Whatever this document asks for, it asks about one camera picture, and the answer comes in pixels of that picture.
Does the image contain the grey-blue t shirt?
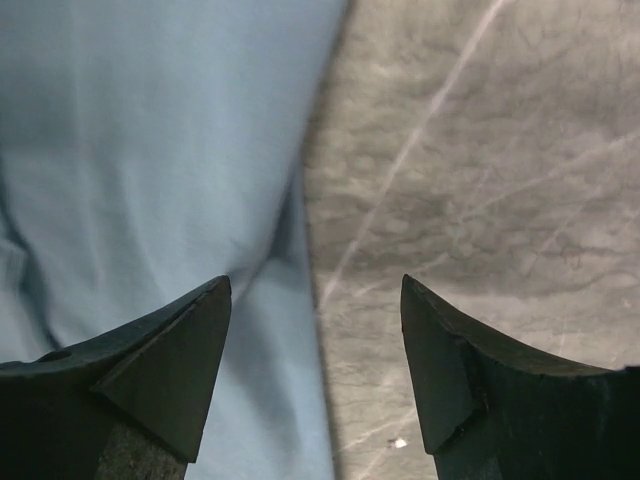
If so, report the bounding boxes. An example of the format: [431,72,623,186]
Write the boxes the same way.
[1,1,346,479]

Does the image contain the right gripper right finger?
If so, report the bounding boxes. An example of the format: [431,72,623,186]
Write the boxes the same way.
[401,276,639,480]

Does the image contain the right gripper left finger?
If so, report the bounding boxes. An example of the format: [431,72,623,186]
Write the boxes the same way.
[1,276,231,480]

